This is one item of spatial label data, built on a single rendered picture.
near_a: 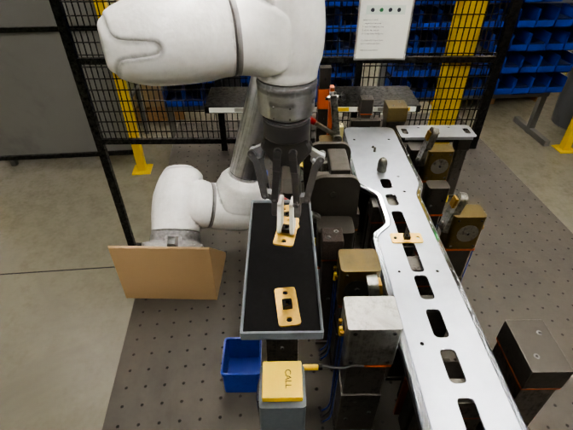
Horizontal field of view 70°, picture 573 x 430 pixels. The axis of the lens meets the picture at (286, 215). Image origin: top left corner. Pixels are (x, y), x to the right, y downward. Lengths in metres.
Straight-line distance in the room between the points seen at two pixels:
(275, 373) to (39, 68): 2.89
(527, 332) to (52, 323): 2.12
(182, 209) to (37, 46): 2.12
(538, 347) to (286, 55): 0.73
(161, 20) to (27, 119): 2.99
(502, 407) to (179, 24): 0.81
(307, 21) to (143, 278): 0.99
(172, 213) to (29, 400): 1.22
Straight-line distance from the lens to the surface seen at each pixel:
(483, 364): 0.95
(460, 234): 1.24
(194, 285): 1.33
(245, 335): 0.71
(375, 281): 0.87
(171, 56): 0.55
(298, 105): 0.61
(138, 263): 1.31
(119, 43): 0.56
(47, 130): 3.49
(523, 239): 1.79
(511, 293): 1.55
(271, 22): 0.56
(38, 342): 2.42
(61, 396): 2.19
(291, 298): 0.75
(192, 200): 1.33
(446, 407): 0.87
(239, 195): 1.32
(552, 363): 0.97
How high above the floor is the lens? 1.73
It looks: 38 degrees down
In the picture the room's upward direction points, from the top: straight up
